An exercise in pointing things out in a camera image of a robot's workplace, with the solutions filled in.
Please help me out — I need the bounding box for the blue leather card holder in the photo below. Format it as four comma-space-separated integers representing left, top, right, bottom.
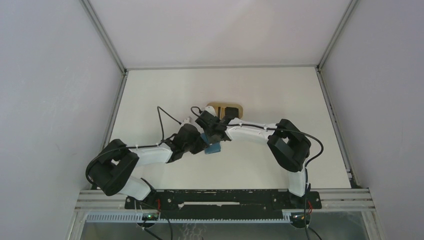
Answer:
200, 133, 221, 155

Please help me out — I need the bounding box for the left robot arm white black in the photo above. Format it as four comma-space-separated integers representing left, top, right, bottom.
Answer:
85, 123, 209, 209

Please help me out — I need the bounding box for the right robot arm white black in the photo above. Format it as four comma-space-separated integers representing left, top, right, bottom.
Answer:
195, 109, 324, 208

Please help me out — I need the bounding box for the black VIP card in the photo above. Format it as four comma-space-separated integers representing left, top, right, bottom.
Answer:
224, 106, 239, 119

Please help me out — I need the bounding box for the beige oval plastic tray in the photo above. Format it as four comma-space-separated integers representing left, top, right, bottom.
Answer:
207, 101, 244, 119

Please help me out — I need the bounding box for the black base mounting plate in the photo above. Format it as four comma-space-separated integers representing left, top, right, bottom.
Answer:
140, 189, 323, 211

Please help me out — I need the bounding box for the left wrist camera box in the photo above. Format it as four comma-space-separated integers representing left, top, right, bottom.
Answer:
181, 116, 193, 126

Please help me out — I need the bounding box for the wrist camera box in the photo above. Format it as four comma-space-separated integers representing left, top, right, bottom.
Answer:
203, 105, 217, 117
181, 116, 193, 126

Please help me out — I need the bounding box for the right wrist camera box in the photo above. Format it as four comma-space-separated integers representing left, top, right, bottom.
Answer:
203, 105, 217, 117

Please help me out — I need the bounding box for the black left camera cable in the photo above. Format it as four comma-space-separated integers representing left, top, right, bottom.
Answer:
156, 105, 183, 143

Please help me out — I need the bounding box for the black camera cable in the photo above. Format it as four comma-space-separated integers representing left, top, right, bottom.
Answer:
190, 105, 325, 168
156, 105, 183, 143

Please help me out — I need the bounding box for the white slotted cable duct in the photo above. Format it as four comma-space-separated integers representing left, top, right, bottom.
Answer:
85, 212, 292, 224

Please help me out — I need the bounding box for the black right camera cable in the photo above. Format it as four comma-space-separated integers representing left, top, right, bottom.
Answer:
190, 105, 325, 168

